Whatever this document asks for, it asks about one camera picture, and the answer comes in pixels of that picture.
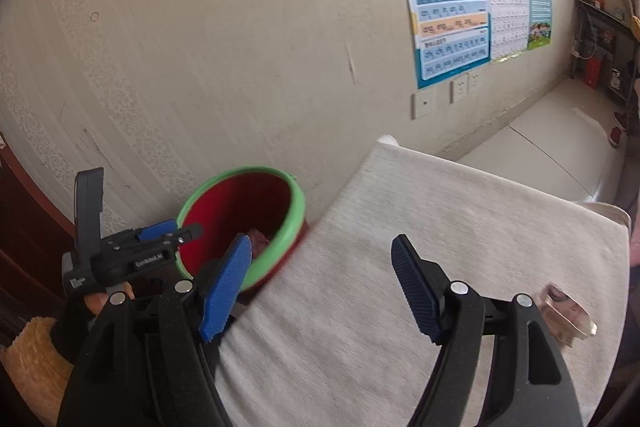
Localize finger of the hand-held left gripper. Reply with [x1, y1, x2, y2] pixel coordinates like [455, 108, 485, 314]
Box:
[102, 219, 178, 253]
[92, 223, 205, 285]

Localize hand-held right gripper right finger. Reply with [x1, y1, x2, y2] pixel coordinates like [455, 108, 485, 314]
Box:
[391, 234, 583, 427]

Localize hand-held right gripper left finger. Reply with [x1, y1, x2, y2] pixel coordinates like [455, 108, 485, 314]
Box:
[56, 234, 253, 427]

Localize large mauve plastic wrapper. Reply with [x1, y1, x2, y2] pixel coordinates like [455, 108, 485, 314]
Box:
[245, 229, 274, 259]

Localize red bin with green rim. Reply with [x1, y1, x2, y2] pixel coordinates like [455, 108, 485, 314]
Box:
[176, 165, 307, 293]

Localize person's left forearm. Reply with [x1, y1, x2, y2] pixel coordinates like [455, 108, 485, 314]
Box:
[0, 302, 101, 427]

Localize person's left hand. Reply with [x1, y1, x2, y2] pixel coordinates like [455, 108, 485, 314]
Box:
[84, 292, 113, 315]

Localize dark wooden furniture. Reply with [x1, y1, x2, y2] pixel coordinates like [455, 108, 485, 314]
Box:
[0, 142, 78, 308]

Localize white table cloth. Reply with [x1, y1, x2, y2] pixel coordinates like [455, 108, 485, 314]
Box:
[212, 134, 632, 427]

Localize red box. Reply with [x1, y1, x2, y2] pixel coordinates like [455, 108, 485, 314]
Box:
[584, 57, 602, 88]

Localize black metal shelf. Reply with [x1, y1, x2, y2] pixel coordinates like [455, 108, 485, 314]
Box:
[570, 0, 640, 105]

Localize white single wall plate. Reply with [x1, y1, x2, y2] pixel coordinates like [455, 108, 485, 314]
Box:
[411, 89, 436, 120]

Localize white cable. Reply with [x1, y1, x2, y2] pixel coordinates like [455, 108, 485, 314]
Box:
[572, 7, 599, 60]

